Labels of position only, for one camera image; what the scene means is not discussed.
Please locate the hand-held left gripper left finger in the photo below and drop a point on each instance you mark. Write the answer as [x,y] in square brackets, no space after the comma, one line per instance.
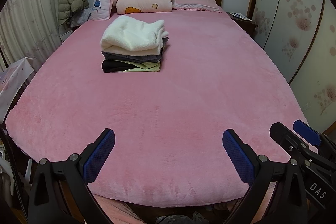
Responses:
[99,155]

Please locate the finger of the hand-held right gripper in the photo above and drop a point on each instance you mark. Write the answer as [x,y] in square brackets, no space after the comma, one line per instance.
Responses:
[307,132]
[283,134]

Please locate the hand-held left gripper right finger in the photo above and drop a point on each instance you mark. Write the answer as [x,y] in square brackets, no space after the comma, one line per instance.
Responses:
[237,155]

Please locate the white fuzzy cardigan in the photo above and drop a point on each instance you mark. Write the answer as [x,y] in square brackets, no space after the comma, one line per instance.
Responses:
[131,32]

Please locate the pink plush bed blanket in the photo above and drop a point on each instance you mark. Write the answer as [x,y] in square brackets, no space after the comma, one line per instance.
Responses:
[170,108]

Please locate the folded black garment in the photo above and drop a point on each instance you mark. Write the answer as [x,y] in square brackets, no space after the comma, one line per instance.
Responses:
[115,66]

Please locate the folded yellow-green garment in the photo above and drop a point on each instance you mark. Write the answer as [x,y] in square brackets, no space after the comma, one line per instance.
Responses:
[147,66]

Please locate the white paper bag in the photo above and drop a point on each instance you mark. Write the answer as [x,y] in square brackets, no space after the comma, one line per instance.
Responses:
[14,85]

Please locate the wooden nightstand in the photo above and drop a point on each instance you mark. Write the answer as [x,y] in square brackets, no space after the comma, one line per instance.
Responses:
[248,27]

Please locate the floral wardrobe sliding doors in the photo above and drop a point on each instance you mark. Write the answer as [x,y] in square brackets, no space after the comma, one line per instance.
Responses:
[296,16]

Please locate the white papers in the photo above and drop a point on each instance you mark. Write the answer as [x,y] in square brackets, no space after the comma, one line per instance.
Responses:
[244,18]

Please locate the small black object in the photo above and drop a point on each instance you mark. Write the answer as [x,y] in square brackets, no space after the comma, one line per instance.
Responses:
[237,14]

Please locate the pale patterned curtain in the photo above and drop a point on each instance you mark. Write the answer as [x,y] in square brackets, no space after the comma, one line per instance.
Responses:
[26,24]

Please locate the small pink printed cushion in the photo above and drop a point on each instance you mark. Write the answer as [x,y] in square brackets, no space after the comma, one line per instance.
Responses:
[101,5]

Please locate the folded pink flower-print quilt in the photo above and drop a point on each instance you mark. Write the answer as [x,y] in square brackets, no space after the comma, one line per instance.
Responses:
[144,5]

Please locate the pink pillow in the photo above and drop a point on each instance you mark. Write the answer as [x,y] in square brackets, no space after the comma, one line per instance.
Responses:
[195,2]

